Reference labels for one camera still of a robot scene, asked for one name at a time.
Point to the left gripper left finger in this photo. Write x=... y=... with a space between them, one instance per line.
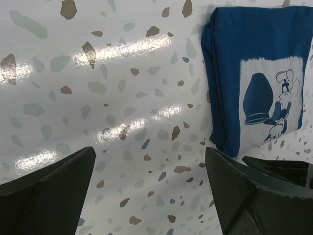
x=47 y=201

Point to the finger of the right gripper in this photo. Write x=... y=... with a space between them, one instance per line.
x=296 y=172

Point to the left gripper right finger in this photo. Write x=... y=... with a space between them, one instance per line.
x=249 y=202

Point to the dark blue t shirt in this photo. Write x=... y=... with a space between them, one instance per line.
x=255 y=60

